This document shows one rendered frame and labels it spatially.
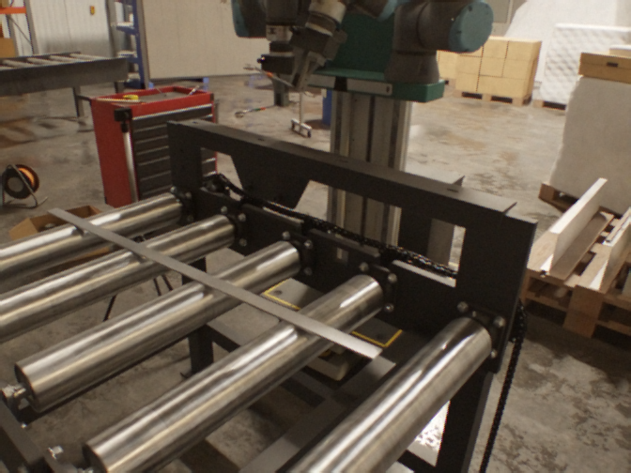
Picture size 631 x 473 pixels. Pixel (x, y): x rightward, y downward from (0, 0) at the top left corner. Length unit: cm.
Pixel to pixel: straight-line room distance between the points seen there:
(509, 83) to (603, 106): 507
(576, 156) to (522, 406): 274
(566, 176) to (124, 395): 383
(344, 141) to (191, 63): 402
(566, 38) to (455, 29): 784
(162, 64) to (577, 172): 426
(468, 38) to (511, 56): 787
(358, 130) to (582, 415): 156
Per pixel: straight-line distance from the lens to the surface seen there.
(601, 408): 262
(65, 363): 114
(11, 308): 138
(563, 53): 939
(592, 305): 294
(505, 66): 951
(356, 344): 108
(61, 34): 1198
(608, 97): 453
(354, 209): 227
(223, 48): 608
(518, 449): 227
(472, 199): 121
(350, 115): 216
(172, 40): 594
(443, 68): 1129
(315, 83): 195
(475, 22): 163
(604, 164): 460
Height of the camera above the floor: 158
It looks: 27 degrees down
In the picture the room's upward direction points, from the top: 1 degrees clockwise
